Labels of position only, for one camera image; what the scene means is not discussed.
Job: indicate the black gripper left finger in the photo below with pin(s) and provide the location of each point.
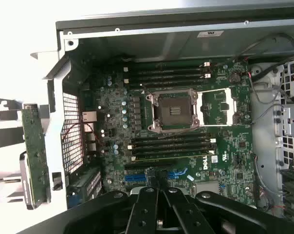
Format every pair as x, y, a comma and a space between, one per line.
142, 212

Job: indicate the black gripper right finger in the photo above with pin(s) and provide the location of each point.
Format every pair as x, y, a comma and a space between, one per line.
186, 212

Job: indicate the silver chipset heatsink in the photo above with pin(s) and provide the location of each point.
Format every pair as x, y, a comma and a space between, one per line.
206, 190

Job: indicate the blue expansion slot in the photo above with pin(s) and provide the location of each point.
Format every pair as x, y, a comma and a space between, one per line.
134, 177

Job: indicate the long black expansion slot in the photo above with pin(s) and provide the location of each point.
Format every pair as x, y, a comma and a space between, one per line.
142, 165

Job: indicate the black RAM slot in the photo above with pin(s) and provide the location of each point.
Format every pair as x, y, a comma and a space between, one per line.
171, 145
166, 77
166, 65
171, 151
166, 83
166, 71
171, 139

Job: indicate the green Dell motherboard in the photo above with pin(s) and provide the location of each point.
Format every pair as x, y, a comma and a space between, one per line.
234, 156

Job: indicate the CPU socket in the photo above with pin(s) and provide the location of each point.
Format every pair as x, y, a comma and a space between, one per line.
173, 109

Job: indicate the black plastic bay cover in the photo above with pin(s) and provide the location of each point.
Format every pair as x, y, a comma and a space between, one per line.
293, 185

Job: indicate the thin metal locking lever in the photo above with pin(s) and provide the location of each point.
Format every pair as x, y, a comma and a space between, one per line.
145, 89

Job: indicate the metal socket cover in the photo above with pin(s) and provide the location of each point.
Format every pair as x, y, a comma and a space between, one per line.
229, 93

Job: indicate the black open PC case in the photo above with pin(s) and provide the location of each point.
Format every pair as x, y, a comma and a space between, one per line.
137, 46

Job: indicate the metal disk bay cage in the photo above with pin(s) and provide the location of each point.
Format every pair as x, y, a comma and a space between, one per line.
293, 80

